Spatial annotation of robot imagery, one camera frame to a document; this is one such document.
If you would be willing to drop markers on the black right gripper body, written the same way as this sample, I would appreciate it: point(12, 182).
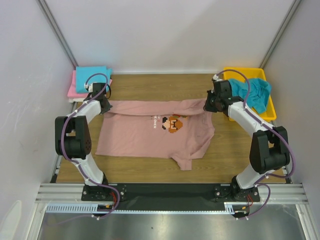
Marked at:
point(208, 104)

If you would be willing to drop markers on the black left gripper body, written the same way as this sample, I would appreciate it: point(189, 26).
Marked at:
point(108, 106)

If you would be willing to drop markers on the dusty pink t shirt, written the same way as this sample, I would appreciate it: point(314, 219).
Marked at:
point(178, 130)

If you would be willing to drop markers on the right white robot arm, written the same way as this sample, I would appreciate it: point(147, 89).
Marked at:
point(269, 144)

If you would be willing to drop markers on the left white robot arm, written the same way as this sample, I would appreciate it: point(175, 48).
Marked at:
point(73, 139)

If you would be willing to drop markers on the folded white t shirt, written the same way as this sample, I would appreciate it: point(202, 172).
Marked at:
point(76, 100)

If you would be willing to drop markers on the folded teal t shirt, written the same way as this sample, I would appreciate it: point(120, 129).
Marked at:
point(86, 75)

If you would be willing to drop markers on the folded pink t shirt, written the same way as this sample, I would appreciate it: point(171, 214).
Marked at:
point(72, 90)

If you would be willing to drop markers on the teal crumpled t shirt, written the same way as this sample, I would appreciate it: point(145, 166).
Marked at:
point(259, 93)

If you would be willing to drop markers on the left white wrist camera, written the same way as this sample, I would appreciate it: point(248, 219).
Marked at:
point(88, 86)

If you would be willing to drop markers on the aluminium frame rail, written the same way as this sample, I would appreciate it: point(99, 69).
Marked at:
point(53, 24)

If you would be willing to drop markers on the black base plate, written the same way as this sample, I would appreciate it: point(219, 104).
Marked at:
point(176, 197)

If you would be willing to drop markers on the grey slotted cable duct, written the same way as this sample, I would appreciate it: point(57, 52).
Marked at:
point(80, 208)

